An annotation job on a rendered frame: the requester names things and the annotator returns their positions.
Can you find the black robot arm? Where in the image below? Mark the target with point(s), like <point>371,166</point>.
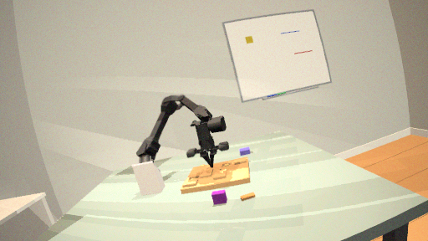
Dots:
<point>147,151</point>

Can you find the magenta block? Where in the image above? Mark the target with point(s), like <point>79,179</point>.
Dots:
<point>219,197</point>

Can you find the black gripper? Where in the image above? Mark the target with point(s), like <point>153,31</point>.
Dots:
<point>206,144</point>

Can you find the purple rectangular block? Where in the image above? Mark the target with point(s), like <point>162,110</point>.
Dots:
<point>245,151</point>

